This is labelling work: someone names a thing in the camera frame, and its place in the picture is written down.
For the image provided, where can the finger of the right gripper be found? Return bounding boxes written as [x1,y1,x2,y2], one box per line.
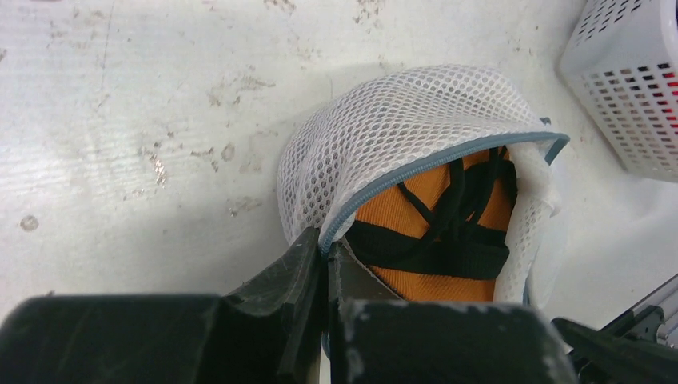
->
[552,317,677,383]

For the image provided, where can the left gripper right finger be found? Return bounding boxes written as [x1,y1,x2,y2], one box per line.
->
[327,243,577,383]

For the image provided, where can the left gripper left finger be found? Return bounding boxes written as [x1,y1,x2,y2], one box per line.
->
[1,228,325,383]

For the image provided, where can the orange bra black straps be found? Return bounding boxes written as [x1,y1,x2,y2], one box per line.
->
[344,147,519,304]

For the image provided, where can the blue-trim mesh laundry bag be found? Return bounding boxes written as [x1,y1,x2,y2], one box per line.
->
[277,65,568,303]

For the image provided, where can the white plastic basket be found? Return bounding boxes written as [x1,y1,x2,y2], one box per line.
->
[559,0,677,182]

